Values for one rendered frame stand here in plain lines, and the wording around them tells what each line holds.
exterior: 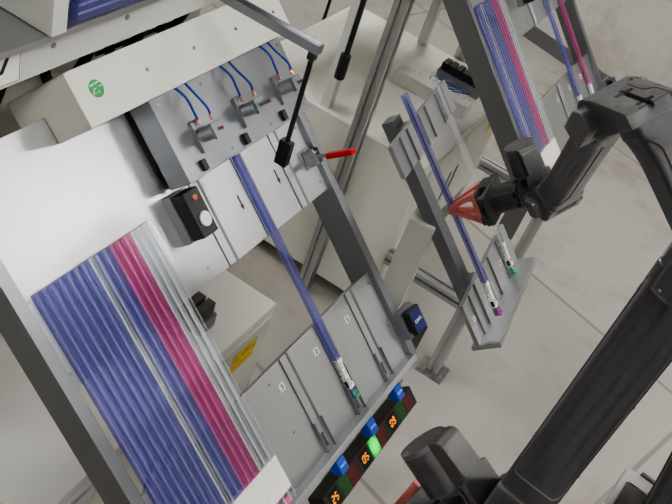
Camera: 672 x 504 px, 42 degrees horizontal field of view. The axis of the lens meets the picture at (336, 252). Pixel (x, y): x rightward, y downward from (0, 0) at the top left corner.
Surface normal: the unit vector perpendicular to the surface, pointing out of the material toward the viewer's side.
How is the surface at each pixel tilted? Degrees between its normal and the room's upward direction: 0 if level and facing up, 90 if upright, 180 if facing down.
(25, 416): 0
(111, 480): 90
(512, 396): 0
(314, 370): 43
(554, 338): 0
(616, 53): 90
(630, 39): 90
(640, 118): 51
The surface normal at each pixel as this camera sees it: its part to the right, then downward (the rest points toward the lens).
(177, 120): 0.76, -0.18
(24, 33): 0.27, -0.73
